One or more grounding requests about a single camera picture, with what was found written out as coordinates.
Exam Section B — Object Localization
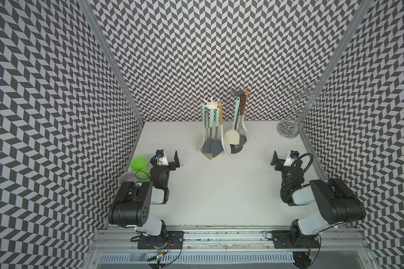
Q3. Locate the grey spatula mint handle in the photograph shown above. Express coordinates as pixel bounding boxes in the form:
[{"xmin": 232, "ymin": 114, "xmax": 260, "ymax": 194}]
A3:
[{"xmin": 211, "ymin": 108, "xmax": 223, "ymax": 158}]

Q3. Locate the grey turner mint handle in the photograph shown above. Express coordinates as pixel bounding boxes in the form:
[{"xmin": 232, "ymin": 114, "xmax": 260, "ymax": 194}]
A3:
[{"xmin": 201, "ymin": 108, "xmax": 214, "ymax": 155}]

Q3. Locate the cream spatula wooden handle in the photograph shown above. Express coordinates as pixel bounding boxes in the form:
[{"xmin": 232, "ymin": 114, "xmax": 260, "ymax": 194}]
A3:
[{"xmin": 218, "ymin": 102, "xmax": 231, "ymax": 156}]

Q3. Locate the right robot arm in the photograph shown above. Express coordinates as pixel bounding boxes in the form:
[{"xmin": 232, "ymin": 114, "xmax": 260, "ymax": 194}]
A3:
[{"xmin": 270, "ymin": 150, "xmax": 366, "ymax": 246}]

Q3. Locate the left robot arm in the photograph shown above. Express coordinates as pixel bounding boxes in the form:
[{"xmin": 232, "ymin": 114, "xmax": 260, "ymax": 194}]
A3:
[{"xmin": 108, "ymin": 149, "xmax": 181, "ymax": 242}]

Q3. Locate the dark grey utensil rack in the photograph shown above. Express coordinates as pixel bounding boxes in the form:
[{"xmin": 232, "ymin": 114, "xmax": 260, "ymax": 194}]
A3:
[{"xmin": 225, "ymin": 89, "xmax": 249, "ymax": 154}]

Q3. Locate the cream utensil rack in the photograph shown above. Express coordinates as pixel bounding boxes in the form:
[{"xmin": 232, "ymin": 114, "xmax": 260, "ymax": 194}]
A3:
[{"xmin": 197, "ymin": 98, "xmax": 230, "ymax": 161}]

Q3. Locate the green plastic goblet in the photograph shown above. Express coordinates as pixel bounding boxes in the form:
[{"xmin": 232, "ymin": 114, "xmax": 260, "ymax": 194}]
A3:
[{"xmin": 130, "ymin": 157, "xmax": 150, "ymax": 180}]

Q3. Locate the grey ceramic mug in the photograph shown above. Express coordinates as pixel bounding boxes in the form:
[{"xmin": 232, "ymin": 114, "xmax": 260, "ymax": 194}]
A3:
[{"xmin": 118, "ymin": 171, "xmax": 140, "ymax": 187}]

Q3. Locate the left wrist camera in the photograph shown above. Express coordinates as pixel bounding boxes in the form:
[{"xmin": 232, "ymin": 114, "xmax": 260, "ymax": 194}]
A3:
[{"xmin": 155, "ymin": 149, "xmax": 168, "ymax": 166}]

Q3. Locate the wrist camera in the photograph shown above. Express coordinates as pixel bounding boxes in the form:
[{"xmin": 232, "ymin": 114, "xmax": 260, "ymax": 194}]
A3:
[
  {"xmin": 284, "ymin": 150, "xmax": 300, "ymax": 167},
  {"xmin": 155, "ymin": 149, "xmax": 168, "ymax": 166}
]

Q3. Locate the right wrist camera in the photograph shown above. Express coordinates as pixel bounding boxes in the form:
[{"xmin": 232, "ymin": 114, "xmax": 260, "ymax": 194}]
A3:
[{"xmin": 284, "ymin": 150, "xmax": 300, "ymax": 167}]

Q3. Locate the cream turner mint handle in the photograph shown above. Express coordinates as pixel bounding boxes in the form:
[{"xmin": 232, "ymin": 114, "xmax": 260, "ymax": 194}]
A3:
[{"xmin": 224, "ymin": 97, "xmax": 241, "ymax": 145}]

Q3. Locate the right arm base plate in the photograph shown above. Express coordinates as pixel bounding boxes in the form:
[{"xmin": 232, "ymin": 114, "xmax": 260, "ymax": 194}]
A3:
[{"xmin": 270, "ymin": 230, "xmax": 321, "ymax": 249}]

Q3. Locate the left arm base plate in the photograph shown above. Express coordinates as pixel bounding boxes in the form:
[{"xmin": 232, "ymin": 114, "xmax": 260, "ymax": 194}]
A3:
[{"xmin": 138, "ymin": 231, "xmax": 184, "ymax": 250}]

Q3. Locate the aluminium front rail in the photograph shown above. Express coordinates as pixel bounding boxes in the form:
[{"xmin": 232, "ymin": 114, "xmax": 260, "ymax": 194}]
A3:
[{"xmin": 83, "ymin": 225, "xmax": 378, "ymax": 269}]

